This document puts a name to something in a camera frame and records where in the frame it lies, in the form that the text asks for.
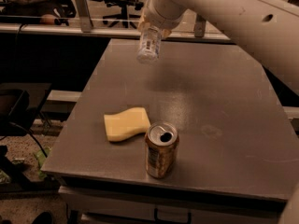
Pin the clear plastic water bottle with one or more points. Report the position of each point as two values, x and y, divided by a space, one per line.
149 45

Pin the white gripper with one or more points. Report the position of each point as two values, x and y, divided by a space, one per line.
159 17

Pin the open soda can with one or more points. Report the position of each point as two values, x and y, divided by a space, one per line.
161 147

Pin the seated person in background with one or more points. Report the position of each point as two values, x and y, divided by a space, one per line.
33 12

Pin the middle metal glass bracket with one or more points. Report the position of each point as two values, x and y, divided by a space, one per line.
199 28

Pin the black shoe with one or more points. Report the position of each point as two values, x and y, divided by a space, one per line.
43 218

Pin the green crumpled wrapper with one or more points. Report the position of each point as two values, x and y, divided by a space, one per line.
40 157

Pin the black side table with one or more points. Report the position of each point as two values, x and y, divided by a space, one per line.
20 104

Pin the left metal glass bracket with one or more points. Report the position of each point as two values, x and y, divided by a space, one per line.
86 23

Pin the yellow sponge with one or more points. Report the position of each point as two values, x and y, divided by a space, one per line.
126 124

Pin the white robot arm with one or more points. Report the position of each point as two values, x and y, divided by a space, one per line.
267 30

